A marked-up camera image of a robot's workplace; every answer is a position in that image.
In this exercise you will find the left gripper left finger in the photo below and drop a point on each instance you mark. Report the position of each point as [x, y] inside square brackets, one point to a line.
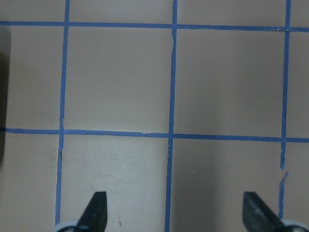
[95, 215]

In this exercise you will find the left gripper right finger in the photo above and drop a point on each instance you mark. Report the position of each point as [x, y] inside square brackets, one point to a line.
[258, 217]

